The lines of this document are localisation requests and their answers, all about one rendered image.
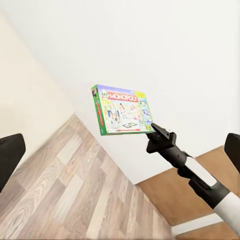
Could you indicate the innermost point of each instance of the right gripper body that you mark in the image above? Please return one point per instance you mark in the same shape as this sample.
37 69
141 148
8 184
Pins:
169 150

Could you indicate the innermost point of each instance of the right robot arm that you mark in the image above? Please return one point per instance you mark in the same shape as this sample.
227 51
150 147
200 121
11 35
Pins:
224 202

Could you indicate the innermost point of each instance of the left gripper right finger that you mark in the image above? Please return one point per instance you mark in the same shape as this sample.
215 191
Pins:
232 149

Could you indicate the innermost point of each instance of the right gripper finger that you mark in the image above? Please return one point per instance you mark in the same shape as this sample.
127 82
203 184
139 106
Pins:
154 139
164 134

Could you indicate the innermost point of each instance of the bed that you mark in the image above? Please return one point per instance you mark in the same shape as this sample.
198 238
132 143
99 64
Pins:
31 103

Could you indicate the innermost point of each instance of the board game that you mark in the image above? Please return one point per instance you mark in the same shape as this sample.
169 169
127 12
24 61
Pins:
121 111

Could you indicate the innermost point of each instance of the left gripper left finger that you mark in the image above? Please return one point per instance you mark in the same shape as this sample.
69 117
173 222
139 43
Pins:
12 150

